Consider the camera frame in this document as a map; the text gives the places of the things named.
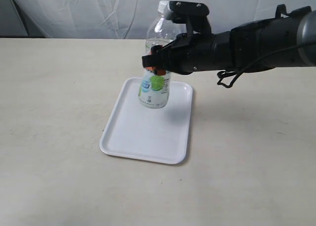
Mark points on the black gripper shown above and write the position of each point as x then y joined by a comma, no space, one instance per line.
203,53

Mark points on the clear plastic bottle white cap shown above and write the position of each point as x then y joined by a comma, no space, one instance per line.
154,89

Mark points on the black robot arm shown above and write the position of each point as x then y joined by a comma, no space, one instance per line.
286,40

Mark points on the white plastic tray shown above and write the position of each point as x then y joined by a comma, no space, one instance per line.
155,135

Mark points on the white backdrop cloth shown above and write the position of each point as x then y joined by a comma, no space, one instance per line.
122,19

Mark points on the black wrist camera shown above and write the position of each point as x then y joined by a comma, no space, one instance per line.
192,14

